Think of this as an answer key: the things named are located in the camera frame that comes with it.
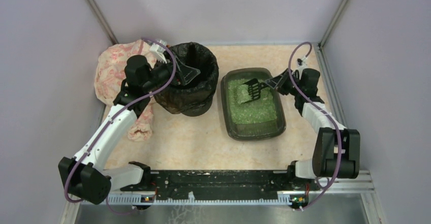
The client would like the black bag lined bin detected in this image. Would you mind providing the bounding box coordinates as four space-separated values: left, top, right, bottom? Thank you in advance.
153 42 219 117

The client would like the dark grey litter box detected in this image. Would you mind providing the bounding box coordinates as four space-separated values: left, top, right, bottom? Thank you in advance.
220 68 286 141

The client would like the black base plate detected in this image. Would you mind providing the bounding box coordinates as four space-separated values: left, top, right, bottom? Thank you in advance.
121 170 318 201

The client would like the aluminium rail frame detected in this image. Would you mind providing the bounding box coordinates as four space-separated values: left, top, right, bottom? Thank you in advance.
60 166 385 223

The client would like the green cat litter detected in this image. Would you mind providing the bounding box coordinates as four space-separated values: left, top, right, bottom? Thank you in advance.
227 79 277 124

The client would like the black litter scoop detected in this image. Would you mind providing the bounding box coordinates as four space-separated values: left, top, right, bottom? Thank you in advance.
238 78 268 104

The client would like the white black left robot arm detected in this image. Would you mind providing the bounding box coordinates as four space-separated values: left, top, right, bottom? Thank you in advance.
58 55 201 205

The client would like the pink patterned cloth bag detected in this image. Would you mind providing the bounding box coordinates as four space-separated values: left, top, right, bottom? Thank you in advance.
94 40 156 142

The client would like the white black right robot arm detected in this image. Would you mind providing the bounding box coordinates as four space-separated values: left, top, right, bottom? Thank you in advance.
264 68 360 179

